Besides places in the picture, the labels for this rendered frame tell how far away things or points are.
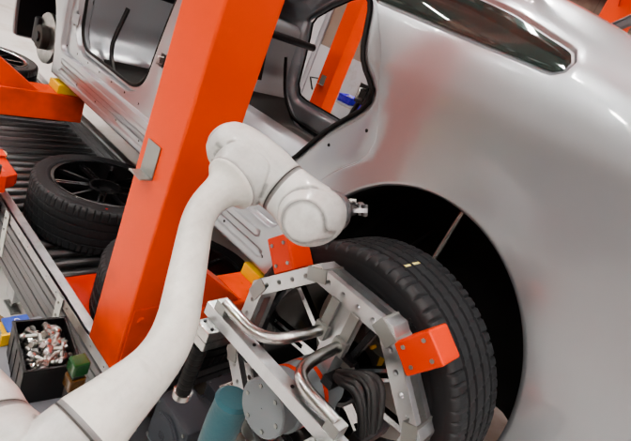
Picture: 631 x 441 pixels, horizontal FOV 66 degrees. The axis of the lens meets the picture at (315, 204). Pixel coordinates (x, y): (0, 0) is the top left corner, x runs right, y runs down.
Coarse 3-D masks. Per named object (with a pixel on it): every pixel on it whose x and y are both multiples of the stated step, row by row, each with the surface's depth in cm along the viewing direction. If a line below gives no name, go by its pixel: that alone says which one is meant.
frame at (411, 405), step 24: (336, 264) 114; (264, 288) 121; (288, 288) 116; (336, 288) 107; (360, 288) 108; (264, 312) 128; (360, 312) 103; (384, 312) 104; (384, 336) 99; (240, 360) 129; (240, 384) 128; (408, 384) 97; (408, 408) 96; (408, 432) 96; (432, 432) 98
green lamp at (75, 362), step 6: (84, 354) 122; (72, 360) 119; (78, 360) 119; (84, 360) 120; (72, 366) 118; (78, 366) 118; (84, 366) 119; (72, 372) 118; (78, 372) 119; (84, 372) 120
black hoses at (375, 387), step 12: (348, 360) 108; (336, 372) 100; (348, 372) 95; (360, 372) 93; (372, 372) 96; (324, 384) 99; (336, 384) 99; (348, 384) 90; (360, 384) 90; (372, 384) 91; (360, 396) 88; (372, 396) 90; (384, 396) 92; (360, 408) 87; (372, 408) 90; (384, 408) 92; (360, 420) 87; (372, 420) 89; (384, 420) 93; (360, 432) 87; (372, 432) 89; (384, 432) 92
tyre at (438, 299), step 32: (320, 256) 120; (352, 256) 114; (384, 256) 113; (416, 256) 121; (384, 288) 109; (416, 288) 106; (448, 288) 114; (416, 320) 104; (448, 320) 106; (480, 320) 116; (480, 352) 110; (448, 384) 99; (480, 384) 107; (448, 416) 99; (480, 416) 108
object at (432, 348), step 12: (444, 324) 98; (408, 336) 98; (420, 336) 94; (432, 336) 93; (444, 336) 96; (396, 348) 97; (408, 348) 96; (420, 348) 94; (432, 348) 92; (444, 348) 94; (456, 348) 97; (408, 360) 96; (420, 360) 94; (432, 360) 92; (444, 360) 92; (408, 372) 96; (420, 372) 94
